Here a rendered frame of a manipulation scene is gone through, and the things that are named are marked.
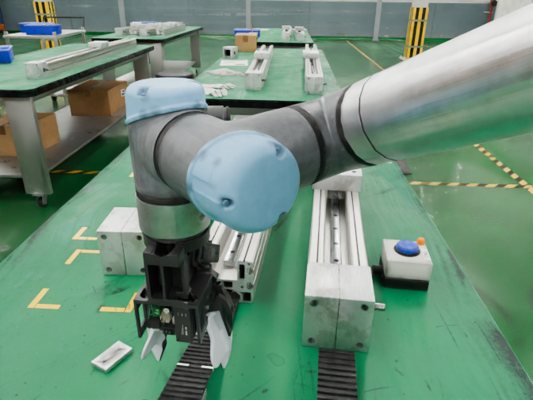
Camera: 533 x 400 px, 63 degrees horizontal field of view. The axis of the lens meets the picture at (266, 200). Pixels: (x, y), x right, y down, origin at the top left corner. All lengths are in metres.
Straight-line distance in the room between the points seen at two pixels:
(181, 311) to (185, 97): 0.22
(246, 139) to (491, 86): 0.16
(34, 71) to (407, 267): 2.72
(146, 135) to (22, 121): 2.60
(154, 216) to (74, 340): 0.37
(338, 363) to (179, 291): 0.26
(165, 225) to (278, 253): 0.50
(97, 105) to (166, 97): 4.07
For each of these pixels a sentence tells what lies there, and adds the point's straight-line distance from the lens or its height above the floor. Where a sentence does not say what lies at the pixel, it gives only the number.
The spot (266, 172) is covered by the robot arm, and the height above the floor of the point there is 1.15.
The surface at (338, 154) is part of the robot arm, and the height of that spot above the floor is 1.14.
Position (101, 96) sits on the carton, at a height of 0.41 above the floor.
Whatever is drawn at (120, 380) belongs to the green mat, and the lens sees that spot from 0.68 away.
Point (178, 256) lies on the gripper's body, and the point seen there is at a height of 1.03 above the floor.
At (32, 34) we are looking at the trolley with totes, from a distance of 5.53.
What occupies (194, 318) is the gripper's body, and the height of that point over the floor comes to 0.94.
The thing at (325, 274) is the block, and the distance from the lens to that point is 0.69.
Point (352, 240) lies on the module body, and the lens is 0.81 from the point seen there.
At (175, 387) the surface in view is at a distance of 0.60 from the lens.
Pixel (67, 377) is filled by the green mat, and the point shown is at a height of 0.78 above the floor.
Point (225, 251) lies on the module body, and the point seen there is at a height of 0.82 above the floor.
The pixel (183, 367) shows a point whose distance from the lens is 0.64.
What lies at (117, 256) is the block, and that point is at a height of 0.82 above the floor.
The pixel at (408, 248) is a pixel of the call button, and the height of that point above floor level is 0.85.
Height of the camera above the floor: 1.26
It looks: 25 degrees down
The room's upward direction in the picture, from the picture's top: 1 degrees clockwise
